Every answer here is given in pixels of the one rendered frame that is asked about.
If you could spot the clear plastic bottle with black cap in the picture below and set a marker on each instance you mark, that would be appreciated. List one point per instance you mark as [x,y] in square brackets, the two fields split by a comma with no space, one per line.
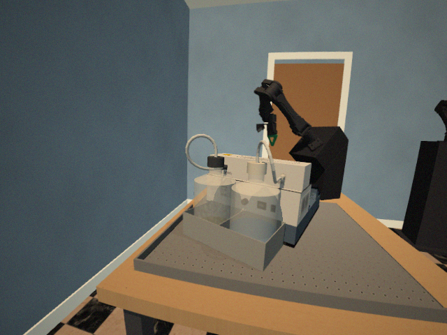
[212,192]

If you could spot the clear plastic bottle with beige cap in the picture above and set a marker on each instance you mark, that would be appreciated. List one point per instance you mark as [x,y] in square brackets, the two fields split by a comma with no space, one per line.
[254,204]

